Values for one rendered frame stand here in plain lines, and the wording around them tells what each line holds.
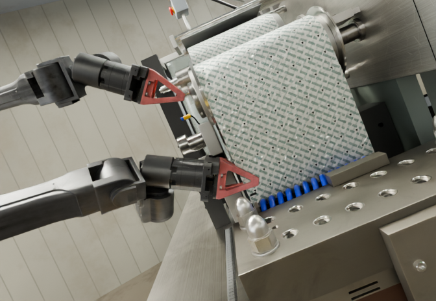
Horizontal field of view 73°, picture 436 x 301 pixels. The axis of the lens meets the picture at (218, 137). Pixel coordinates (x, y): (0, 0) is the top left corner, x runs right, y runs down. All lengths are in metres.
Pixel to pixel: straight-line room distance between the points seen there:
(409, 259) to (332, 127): 0.25
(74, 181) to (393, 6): 0.56
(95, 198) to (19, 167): 2.97
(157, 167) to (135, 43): 3.14
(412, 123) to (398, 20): 0.19
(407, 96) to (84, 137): 3.07
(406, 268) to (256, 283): 0.16
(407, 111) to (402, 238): 0.31
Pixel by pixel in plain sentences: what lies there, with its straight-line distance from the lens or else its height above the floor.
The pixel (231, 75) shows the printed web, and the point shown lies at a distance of 0.52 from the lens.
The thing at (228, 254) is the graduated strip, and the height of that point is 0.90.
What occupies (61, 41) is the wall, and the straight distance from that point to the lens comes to 3.61.
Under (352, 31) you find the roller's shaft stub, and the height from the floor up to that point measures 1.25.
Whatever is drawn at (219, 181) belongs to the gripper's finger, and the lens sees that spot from 0.50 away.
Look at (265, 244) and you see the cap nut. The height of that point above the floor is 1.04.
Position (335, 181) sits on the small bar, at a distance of 0.50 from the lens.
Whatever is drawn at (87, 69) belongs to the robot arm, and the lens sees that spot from 0.58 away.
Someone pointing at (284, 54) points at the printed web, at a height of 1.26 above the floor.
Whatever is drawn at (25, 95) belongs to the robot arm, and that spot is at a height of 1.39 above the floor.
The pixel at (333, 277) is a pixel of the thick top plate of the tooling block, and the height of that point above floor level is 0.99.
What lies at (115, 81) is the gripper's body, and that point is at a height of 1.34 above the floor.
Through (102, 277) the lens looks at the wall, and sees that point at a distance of 3.54.
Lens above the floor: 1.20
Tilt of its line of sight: 4 degrees down
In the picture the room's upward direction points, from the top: 24 degrees counter-clockwise
